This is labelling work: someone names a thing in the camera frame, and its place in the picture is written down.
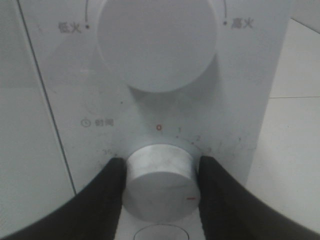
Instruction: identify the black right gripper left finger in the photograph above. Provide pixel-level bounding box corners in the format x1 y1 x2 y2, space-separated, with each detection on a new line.
5 157 127 240

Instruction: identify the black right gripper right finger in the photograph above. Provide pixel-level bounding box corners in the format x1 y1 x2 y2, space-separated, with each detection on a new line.
198 155 320 240

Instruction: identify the round white door button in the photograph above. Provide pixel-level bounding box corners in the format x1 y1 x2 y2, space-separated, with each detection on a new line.
133 224 190 240

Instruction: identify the white microwave door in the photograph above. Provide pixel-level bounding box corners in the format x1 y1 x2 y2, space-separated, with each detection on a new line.
0 0 75 238

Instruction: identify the white timer knob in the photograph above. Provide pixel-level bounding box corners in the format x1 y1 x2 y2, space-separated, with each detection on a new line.
122 144 200 223

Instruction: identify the white microwave oven body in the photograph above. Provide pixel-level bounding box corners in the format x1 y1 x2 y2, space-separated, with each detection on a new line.
18 0 291 240

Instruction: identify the upper white power knob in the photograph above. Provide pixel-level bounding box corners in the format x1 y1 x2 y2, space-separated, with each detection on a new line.
96 0 218 93

